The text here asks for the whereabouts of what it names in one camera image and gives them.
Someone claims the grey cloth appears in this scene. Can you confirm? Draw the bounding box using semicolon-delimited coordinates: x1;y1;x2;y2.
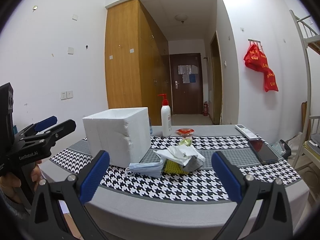
182;155;204;172

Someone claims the blue surgical face mask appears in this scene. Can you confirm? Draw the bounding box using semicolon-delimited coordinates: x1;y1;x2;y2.
125;160;164;178

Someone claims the white tissue paper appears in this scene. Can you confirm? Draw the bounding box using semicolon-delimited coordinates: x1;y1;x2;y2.
154;145;206;166

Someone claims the green plastic snack bag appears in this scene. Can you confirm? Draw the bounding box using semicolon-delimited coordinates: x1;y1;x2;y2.
179;138;193;146

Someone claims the yellow mesh sponge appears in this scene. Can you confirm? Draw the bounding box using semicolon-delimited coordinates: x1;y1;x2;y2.
163;159;188;174

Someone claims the person's left hand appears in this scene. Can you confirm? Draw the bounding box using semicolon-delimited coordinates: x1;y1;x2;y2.
1;160;43;210

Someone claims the black smartphone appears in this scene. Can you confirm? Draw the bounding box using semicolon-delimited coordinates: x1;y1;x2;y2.
248;140;278;165

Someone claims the white styrofoam box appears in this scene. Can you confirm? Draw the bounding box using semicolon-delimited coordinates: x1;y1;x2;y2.
82;107;151;168

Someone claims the houndstooth table mat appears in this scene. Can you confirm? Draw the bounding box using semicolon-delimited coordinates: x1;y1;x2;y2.
49;135;303;203

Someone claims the white remote control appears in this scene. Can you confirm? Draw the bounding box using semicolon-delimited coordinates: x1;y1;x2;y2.
235;125;259;140

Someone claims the wooden wardrobe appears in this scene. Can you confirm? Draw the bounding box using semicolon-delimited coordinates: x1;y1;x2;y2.
105;0;171;125

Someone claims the white lotion pump bottle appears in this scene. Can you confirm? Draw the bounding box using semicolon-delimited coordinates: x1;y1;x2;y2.
158;94;171;137

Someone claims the red snack packet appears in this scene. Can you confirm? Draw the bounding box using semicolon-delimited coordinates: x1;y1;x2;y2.
176;128;195;137

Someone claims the red fire extinguisher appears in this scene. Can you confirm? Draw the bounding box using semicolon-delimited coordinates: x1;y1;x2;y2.
203;101;208;116

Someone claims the dark brown entrance door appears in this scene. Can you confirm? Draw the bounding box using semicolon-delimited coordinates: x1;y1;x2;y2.
170;53;203;114

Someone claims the brown side door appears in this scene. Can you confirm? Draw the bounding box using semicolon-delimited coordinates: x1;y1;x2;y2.
210;32;223;125

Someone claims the ceiling lamp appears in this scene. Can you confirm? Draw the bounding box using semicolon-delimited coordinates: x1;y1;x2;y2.
175;14;188;24

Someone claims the red hanging banner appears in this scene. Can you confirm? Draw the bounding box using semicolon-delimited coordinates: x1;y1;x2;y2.
244;41;279;92

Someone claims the wall socket and switch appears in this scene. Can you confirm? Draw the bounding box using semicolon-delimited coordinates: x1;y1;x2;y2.
60;90;73;100

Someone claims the metal bunk bed frame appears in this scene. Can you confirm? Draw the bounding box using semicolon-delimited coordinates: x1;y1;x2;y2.
290;10;319;171

